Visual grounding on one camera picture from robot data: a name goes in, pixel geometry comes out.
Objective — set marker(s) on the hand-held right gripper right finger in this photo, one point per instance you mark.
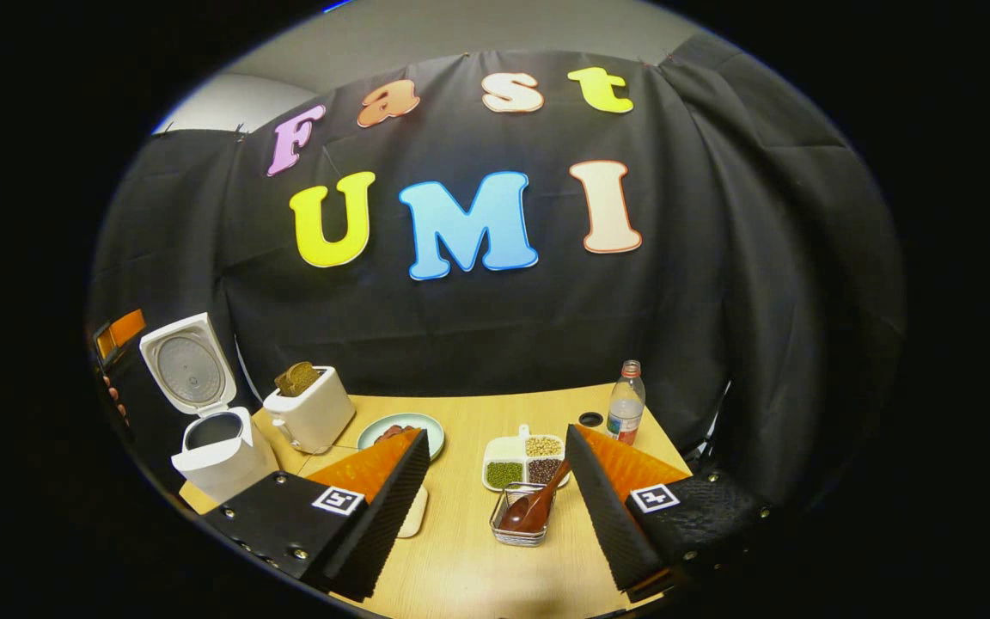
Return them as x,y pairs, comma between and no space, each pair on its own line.
611,524

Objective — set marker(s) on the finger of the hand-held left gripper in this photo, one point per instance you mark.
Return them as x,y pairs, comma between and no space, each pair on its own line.
125,328

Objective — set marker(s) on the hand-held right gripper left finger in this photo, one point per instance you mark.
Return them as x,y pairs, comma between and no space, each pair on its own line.
379,524

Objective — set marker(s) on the brown wooden spoon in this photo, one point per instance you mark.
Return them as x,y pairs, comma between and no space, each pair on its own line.
529,514

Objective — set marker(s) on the white rice cooker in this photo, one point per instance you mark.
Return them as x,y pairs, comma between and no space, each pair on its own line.
229,464

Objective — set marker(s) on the red meat piece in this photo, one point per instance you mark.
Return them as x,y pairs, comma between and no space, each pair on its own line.
392,432

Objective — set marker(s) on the pale green plate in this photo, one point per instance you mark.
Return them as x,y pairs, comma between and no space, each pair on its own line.
426,425

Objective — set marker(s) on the clear plastic water bottle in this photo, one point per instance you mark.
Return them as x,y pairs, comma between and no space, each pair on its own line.
626,413

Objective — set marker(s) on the white toaster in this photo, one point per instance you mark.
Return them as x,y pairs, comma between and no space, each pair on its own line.
319,417

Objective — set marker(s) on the white divided bean dish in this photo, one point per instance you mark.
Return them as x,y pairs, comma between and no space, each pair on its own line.
504,451

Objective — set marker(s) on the brown bread slice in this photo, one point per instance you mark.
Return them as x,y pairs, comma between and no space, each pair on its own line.
297,378

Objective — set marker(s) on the black backdrop cloth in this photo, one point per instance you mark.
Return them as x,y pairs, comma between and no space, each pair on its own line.
495,327

